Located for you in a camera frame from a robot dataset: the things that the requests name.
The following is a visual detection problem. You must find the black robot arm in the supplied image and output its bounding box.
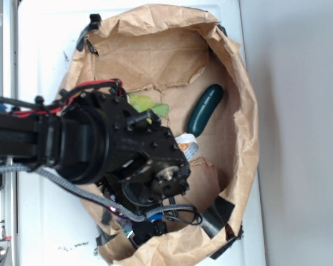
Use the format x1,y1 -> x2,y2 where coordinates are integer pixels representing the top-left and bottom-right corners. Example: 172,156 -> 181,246
0,79 -> 190,244

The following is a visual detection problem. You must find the brown paper bag bin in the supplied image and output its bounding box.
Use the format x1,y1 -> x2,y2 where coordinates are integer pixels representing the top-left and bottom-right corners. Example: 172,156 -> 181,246
61,4 -> 259,265

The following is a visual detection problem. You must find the aluminium frame rail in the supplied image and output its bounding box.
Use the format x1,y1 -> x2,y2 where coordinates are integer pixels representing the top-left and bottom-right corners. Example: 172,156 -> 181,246
0,1 -> 18,265

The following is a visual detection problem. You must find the green plush turtle toy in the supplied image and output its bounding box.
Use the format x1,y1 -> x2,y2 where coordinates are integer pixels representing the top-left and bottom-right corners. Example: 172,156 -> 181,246
128,93 -> 169,125

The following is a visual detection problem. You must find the orange spiral seashell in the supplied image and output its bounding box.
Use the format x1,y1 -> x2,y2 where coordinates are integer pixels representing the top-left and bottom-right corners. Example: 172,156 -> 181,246
178,143 -> 189,152

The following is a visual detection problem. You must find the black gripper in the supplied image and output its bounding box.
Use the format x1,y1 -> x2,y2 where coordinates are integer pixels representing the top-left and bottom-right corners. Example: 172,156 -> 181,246
99,177 -> 173,247

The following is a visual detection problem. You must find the dark green cucumber toy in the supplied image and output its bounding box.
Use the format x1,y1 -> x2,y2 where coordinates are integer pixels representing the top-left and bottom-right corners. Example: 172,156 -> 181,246
185,84 -> 224,137

